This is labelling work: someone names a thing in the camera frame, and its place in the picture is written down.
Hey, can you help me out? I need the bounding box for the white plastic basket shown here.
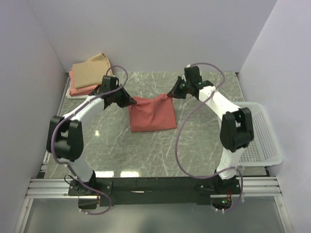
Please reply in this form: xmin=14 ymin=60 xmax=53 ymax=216
xmin=235 ymin=102 xmax=283 ymax=166

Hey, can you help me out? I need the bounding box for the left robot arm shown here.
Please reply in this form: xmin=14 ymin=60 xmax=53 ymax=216
xmin=47 ymin=75 xmax=137 ymax=195

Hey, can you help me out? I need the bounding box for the folded tan t-shirt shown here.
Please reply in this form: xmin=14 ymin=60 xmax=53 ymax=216
xmin=71 ymin=53 xmax=110 ymax=89

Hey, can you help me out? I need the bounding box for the aluminium frame rail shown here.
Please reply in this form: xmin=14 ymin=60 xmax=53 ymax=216
xmin=25 ymin=177 xmax=282 ymax=199

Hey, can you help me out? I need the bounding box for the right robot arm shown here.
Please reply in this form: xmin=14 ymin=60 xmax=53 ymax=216
xmin=168 ymin=64 xmax=254 ymax=194

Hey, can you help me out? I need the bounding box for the folded white t-shirt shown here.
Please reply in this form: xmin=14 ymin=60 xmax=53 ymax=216
xmin=66 ymin=89 xmax=88 ymax=100

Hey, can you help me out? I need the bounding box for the black base beam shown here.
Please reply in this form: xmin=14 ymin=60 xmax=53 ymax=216
xmin=68 ymin=176 xmax=241 ymax=210

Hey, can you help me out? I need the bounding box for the folded pink t-shirt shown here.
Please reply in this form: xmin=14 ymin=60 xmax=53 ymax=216
xmin=69 ymin=70 xmax=102 ymax=96

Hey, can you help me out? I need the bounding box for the red t-shirt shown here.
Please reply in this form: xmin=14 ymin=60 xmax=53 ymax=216
xmin=128 ymin=94 xmax=177 ymax=133

